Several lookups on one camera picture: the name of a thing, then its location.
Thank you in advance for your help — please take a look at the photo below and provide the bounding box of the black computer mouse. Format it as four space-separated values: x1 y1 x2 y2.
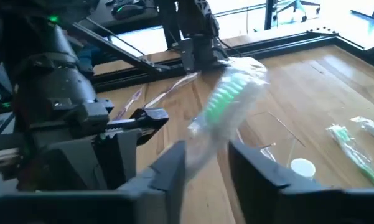
111 0 147 20

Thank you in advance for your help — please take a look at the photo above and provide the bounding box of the office chair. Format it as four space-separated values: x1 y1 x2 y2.
275 0 322 23

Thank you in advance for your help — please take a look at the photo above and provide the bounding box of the clear acrylic organizer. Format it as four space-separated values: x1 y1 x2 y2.
235 110 320 190

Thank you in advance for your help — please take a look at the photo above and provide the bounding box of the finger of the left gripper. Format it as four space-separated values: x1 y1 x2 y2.
43 138 106 190
95 129 141 189

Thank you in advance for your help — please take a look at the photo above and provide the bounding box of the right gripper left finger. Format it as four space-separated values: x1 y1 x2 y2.
119 141 187 224

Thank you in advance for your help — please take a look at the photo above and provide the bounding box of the blue mouthwash bottle white cap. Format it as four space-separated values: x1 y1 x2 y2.
290 157 317 182

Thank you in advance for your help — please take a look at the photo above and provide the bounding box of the white toothbrush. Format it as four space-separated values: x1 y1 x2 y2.
143 70 203 110

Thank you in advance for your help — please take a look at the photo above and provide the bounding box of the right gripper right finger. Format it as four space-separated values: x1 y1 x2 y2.
228 141 330 224

